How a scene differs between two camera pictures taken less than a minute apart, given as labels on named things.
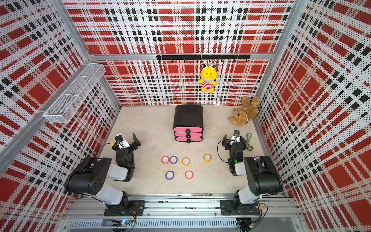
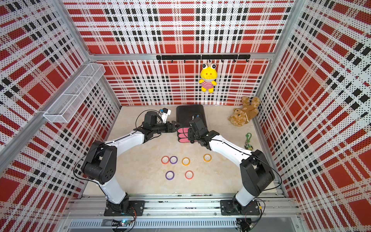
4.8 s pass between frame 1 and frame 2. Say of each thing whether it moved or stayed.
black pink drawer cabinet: stayed
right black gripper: moved
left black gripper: moved
